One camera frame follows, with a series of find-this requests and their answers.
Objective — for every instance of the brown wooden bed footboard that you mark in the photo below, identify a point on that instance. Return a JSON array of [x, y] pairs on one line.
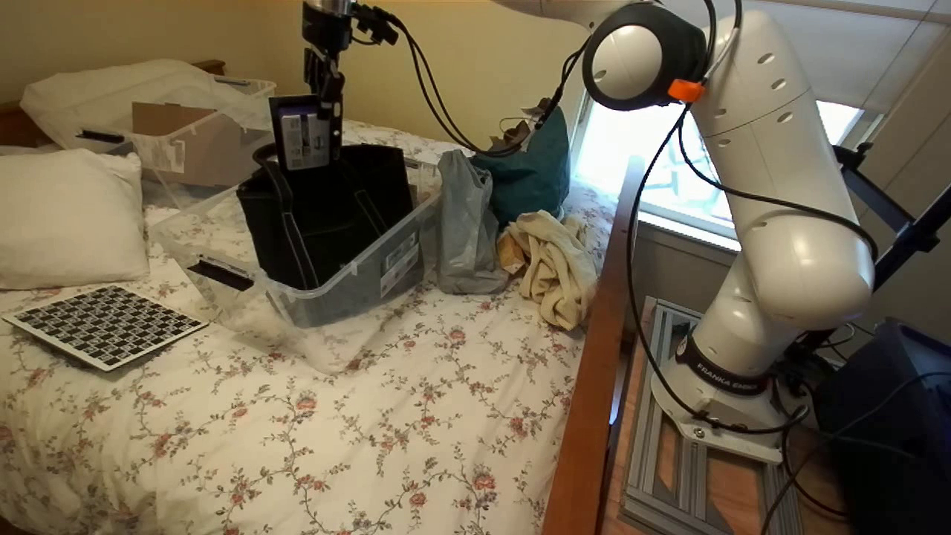
[[596, 375]]

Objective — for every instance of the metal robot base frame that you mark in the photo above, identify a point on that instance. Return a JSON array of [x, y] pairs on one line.
[[685, 464]]

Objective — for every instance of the grey folded cloth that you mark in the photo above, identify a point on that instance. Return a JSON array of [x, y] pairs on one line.
[[463, 228]]

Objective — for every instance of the black white checkerboard board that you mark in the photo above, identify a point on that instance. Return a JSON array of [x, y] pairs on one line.
[[104, 324]]

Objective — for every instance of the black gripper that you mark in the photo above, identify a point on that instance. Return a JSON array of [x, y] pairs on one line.
[[324, 27]]

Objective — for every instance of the small clear plastic bin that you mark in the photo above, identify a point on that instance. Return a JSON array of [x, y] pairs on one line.
[[346, 286]]

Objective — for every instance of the black canvas tote bag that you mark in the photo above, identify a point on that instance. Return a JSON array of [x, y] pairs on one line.
[[327, 217]]

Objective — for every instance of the dark equipment case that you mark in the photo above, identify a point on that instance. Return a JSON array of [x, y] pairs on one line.
[[893, 436]]

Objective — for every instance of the brown cardboard box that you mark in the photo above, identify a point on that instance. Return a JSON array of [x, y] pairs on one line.
[[194, 143]]

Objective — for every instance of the bright window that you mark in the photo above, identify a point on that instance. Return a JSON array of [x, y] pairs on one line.
[[612, 150]]

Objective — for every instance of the brown wooden headboard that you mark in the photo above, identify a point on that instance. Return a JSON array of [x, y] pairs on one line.
[[15, 127]]

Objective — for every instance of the teal fabric bag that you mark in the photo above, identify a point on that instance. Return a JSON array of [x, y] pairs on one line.
[[536, 179]]

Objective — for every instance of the white pillow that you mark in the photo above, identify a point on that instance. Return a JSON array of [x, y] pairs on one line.
[[70, 213]]

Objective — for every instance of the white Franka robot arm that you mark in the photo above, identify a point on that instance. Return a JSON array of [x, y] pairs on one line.
[[783, 198]]

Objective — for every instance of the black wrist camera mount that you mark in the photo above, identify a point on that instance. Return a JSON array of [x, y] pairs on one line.
[[376, 24]]

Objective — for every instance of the Gillette razor blister pack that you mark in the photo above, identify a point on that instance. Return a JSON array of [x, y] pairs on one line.
[[301, 134]]

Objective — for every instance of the cream cloth bag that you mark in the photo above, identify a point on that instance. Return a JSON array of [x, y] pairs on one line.
[[551, 269]]

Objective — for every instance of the black camera stand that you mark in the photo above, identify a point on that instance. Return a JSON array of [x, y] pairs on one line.
[[911, 234]]

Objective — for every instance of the large clear plastic bin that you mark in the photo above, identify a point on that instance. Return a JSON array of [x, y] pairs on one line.
[[70, 100]]

